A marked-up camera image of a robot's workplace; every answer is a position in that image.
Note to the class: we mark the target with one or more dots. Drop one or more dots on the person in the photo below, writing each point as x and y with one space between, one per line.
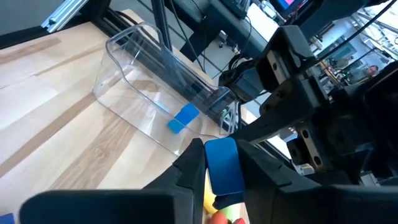
371 71

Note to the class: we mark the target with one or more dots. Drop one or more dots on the blue arch block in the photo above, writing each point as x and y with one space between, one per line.
183 119

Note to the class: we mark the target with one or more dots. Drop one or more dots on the silver aluminium profile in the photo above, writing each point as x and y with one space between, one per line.
65 14

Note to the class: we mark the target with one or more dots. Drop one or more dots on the orange-red cylinder block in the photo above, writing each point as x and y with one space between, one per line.
219 219

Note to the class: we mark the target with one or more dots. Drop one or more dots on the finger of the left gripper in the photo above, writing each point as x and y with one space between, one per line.
373 124
273 124

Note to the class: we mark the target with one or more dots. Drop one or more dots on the clear plastic bin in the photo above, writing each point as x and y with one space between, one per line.
140 102

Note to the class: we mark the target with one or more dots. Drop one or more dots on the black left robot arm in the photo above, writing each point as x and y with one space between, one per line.
329 12

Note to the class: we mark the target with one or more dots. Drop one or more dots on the light green cylinder block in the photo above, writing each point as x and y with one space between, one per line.
231 213

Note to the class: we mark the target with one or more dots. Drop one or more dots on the yellow cylinder block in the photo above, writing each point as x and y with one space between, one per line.
209 196

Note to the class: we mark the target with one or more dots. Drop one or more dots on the blue rectangular block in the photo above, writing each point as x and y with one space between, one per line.
224 165

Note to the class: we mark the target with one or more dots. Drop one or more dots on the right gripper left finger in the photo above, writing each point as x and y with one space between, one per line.
189 174

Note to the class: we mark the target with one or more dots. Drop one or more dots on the red notched block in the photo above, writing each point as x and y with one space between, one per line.
239 221

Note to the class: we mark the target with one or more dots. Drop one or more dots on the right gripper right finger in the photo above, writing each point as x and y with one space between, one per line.
261 186

